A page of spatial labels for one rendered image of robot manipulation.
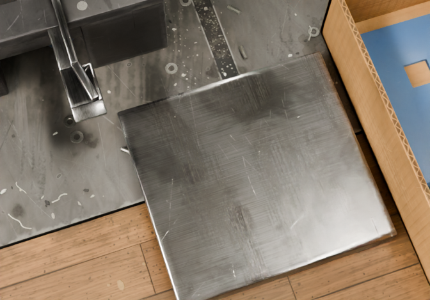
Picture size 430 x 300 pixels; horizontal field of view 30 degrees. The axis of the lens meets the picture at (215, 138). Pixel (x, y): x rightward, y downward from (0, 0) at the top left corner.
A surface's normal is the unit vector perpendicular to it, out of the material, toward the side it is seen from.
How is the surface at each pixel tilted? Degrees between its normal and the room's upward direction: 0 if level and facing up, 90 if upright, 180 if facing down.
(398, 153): 90
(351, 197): 0
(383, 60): 0
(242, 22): 0
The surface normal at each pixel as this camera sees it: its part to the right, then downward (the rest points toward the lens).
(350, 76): -0.95, 0.29
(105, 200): 0.01, -0.34
